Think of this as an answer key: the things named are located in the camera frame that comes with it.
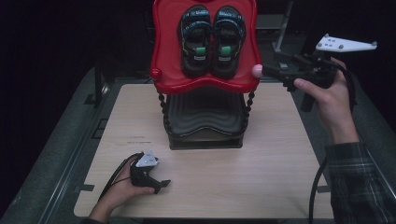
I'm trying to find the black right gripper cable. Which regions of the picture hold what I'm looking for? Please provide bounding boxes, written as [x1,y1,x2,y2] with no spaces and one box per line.
[307,60,358,224]

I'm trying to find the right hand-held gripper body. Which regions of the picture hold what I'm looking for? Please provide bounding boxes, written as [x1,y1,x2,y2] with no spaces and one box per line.
[274,33,378,113]

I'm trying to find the red and black shoe rack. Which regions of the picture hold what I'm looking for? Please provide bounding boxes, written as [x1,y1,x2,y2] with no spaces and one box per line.
[149,0,266,151]

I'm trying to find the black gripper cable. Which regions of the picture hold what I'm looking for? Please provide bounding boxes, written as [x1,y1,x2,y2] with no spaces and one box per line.
[307,60,358,224]
[97,152,139,203]

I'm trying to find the person's left hand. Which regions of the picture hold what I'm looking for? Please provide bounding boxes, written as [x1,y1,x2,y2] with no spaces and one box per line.
[100,159,156,214]

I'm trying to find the person's right hand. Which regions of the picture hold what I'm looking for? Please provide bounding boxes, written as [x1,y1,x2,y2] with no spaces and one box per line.
[293,57,360,138]

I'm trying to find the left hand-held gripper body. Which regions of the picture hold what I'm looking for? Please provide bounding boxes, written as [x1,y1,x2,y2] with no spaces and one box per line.
[129,149,161,189]

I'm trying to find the black sandal with green strap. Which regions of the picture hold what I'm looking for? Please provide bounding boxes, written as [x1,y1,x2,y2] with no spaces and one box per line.
[211,5,248,80]
[177,4,215,79]

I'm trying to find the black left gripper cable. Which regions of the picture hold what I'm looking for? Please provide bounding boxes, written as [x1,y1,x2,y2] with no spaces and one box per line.
[97,152,139,203]

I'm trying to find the grey metal stand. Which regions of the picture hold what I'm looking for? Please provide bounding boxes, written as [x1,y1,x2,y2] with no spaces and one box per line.
[256,0,295,71]

